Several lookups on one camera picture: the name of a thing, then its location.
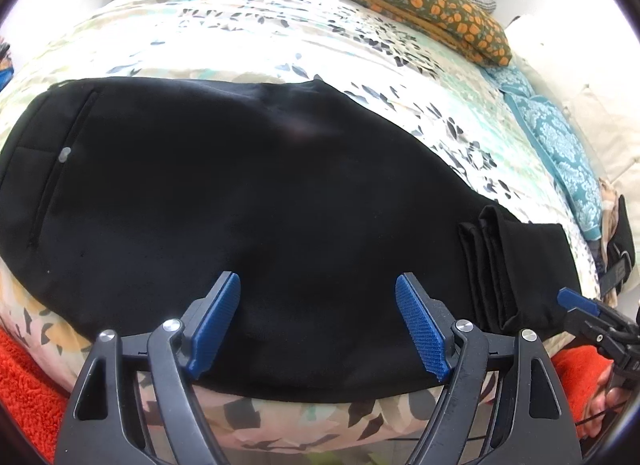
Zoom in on black pants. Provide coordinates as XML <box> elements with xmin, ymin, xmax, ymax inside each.
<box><xmin>1</xmin><ymin>77</ymin><xmax>579</xmax><ymax>403</ymax></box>

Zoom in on right hand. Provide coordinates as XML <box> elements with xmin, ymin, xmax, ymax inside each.
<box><xmin>577</xmin><ymin>365</ymin><xmax>631</xmax><ymax>439</ymax></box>

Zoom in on red fuzzy garment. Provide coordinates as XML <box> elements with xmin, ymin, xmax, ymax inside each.
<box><xmin>1</xmin><ymin>332</ymin><xmax>612</xmax><ymax>464</ymax></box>

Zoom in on black device on bed edge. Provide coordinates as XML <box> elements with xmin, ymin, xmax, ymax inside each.
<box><xmin>599</xmin><ymin>194</ymin><xmax>636</xmax><ymax>299</ymax></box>

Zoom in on teal patterned pillow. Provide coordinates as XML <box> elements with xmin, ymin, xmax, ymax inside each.
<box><xmin>485</xmin><ymin>66</ymin><xmax>602</xmax><ymax>241</ymax></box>

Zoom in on floral leaf bed sheet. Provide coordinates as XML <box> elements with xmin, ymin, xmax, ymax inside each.
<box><xmin>1</xmin><ymin>0</ymin><xmax>597</xmax><ymax>454</ymax></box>

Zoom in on blue cloth pile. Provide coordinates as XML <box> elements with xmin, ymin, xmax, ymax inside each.
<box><xmin>0</xmin><ymin>40</ymin><xmax>14</xmax><ymax>90</ymax></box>

